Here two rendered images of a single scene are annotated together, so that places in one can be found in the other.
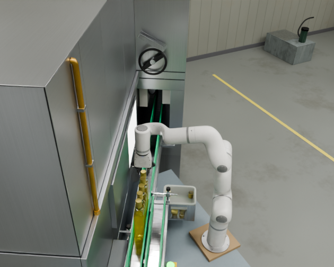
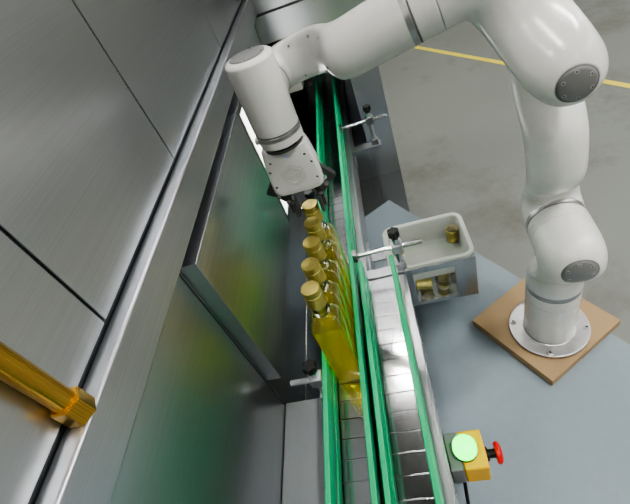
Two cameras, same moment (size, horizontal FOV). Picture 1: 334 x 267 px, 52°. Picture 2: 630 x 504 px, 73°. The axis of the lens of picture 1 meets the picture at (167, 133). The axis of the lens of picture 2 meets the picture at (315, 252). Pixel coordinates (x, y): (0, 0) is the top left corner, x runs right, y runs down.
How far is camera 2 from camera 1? 1.20 m
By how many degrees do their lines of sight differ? 12
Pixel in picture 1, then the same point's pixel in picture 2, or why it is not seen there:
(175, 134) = (358, 24)
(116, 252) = (299, 443)
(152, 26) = not seen: outside the picture
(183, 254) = (476, 380)
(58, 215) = not seen: outside the picture
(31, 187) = not seen: outside the picture
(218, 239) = (563, 324)
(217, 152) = (540, 25)
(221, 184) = (563, 159)
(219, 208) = (567, 242)
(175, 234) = (440, 334)
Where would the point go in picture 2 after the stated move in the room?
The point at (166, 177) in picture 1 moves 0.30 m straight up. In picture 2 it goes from (384, 218) to (367, 155)
